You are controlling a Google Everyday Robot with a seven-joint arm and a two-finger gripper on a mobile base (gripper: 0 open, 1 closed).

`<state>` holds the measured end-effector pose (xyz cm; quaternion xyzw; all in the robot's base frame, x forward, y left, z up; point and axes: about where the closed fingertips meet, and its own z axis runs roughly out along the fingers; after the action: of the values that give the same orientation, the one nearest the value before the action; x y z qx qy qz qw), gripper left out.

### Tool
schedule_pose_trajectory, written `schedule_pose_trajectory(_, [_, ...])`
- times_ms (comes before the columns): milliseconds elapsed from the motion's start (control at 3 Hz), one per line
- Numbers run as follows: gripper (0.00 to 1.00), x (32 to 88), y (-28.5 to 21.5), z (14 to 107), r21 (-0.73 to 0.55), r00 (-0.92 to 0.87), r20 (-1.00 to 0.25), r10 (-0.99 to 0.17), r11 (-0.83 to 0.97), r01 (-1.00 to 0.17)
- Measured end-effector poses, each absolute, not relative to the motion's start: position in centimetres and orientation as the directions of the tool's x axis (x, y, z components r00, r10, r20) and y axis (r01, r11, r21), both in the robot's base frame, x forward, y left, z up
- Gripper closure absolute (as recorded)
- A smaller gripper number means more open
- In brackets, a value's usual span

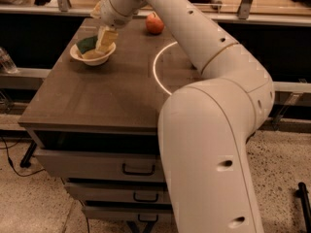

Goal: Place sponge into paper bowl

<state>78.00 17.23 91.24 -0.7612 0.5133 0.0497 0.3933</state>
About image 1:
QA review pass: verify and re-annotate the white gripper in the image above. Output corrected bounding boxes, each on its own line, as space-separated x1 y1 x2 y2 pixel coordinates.
90 0 132 53

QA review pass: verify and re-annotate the green and yellow sponge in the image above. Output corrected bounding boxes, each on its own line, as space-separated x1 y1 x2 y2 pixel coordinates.
76 36 112 59

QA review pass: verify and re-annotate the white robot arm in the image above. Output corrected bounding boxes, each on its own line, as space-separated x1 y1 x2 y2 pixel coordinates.
100 0 275 233

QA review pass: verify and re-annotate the white paper bowl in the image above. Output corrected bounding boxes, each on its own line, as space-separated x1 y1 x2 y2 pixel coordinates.
70 43 116 66

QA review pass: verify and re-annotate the red apple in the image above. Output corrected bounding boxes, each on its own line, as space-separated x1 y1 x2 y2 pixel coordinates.
145 13 164 35

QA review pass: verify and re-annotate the grey drawer cabinet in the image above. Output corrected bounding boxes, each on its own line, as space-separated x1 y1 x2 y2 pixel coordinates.
19 18 200 233

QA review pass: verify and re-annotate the clear plastic bottle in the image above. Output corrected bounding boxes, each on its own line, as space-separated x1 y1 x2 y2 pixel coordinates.
0 47 18 74

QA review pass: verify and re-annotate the black stand leg left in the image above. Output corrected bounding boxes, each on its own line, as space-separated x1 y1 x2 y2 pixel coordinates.
19 141 37 168

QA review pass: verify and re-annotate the black stand leg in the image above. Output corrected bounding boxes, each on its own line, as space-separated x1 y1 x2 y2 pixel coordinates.
19 141 37 168
297 183 311 233

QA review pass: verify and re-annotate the metal railing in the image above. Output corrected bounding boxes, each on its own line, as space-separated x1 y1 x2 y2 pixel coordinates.
0 0 311 22

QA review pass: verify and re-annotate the black stand leg right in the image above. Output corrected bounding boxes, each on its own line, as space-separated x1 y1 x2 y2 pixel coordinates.
297 183 311 233

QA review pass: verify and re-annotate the top drawer with handle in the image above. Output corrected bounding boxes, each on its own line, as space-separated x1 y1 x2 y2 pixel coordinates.
35 149 165 183

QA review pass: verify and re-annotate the drawer with handle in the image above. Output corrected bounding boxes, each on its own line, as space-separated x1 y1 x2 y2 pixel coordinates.
35 149 165 183
65 183 170 205
82 206 173 222

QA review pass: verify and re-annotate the black floor cable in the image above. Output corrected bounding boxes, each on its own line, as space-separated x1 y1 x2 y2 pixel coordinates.
0 136 47 179

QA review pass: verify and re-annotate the middle drawer with handle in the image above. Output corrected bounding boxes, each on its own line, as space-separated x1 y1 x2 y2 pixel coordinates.
65 183 170 205

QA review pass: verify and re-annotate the bottom drawer with handle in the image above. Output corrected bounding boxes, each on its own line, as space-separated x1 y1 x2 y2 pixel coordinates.
82 206 173 222

